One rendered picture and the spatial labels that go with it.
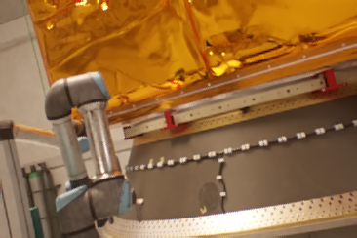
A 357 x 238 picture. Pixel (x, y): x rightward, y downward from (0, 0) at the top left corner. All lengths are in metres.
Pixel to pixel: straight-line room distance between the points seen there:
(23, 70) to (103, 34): 8.11
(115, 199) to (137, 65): 0.98
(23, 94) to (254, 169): 8.88
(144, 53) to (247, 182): 0.86
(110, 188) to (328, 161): 0.95
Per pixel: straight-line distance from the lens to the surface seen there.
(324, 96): 2.29
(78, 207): 1.70
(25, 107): 10.68
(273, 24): 2.19
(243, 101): 2.20
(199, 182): 2.20
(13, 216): 1.67
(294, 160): 2.12
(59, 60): 2.79
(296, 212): 2.04
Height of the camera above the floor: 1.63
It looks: 2 degrees up
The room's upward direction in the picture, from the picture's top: 14 degrees counter-clockwise
